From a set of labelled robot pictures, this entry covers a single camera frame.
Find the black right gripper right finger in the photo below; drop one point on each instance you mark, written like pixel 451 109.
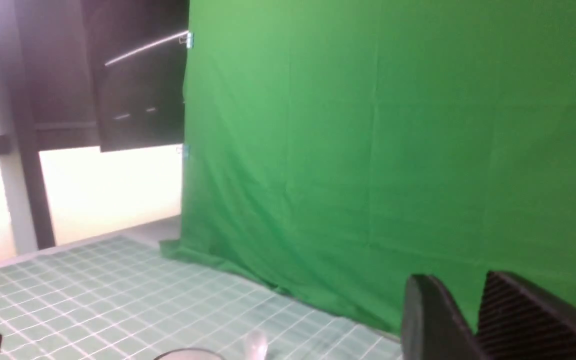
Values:
pixel 519 320

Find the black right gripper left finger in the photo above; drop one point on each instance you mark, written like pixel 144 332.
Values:
pixel 433 326

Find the green checked tablecloth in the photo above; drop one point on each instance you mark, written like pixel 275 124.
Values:
pixel 119 299

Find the white ceramic spoon with label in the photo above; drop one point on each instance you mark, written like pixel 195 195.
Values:
pixel 256 345

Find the green backdrop cloth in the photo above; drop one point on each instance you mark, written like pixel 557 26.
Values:
pixel 333 148

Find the white cup with black rim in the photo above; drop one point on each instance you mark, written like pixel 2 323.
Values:
pixel 190 353

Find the blue backdrop clip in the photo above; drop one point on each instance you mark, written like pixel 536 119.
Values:
pixel 186 38

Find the dark window frame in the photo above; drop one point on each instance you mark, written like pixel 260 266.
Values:
pixel 81 73

